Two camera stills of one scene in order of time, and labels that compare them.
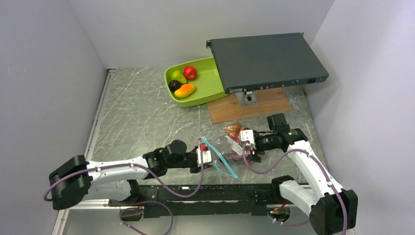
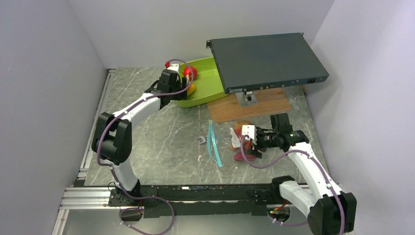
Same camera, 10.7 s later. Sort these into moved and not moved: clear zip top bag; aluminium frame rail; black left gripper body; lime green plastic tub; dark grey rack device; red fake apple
Moved: clear zip top bag; black left gripper body
Not moved: lime green plastic tub; dark grey rack device; red fake apple; aluminium frame rail
